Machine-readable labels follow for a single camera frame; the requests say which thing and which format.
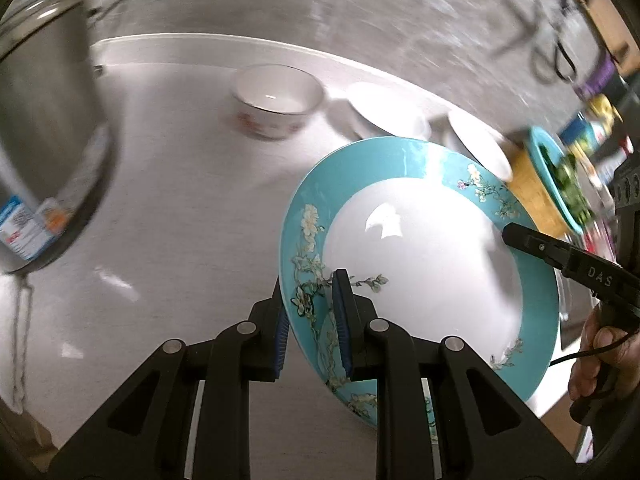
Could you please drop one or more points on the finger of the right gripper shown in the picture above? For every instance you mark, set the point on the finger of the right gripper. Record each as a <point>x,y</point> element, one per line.
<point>560,255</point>

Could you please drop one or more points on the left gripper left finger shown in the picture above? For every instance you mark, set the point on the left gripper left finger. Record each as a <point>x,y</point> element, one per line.
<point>268,347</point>

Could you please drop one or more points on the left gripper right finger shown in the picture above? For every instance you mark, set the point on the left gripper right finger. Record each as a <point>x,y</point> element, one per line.
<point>353,315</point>

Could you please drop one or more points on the large teal rimmed plate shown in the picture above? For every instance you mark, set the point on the large teal rimmed plate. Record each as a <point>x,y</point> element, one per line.
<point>418,229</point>

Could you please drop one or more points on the white large bowl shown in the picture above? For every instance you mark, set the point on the white large bowl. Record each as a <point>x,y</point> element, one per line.
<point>480,140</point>

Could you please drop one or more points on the white small bowl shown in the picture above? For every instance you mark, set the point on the white small bowl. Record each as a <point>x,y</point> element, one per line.
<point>364,119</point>

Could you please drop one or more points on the floral patterned small bowl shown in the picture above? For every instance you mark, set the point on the floral patterned small bowl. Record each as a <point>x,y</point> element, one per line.
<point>274,100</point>

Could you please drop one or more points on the person right hand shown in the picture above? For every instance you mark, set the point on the person right hand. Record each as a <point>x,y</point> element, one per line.
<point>624,358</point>

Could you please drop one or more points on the green leafy vegetables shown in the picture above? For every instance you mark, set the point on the green leafy vegetables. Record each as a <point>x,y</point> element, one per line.
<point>564,176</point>

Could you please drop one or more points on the yellow basin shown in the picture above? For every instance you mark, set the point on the yellow basin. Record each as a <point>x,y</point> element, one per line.
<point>527,187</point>

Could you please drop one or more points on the yellow dish soap bottle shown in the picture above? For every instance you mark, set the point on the yellow dish soap bottle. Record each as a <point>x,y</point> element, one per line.
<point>596,123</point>

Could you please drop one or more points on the purple peeler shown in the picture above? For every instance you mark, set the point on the purple peeler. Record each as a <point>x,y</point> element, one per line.
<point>598,79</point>

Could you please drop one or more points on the wooden cutting board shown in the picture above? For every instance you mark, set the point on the wooden cutting board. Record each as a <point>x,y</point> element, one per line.
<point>611,28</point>

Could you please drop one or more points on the white folded cloth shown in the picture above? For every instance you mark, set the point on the white folded cloth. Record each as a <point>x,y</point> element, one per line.
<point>15,313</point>

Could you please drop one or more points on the stainless steel rice cooker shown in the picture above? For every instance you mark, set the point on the stainless steel rice cooker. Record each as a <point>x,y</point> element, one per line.
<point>57,147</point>

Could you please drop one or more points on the black handled kitchen scissors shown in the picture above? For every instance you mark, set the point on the black handled kitchen scissors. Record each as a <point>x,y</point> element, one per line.
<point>543,31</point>

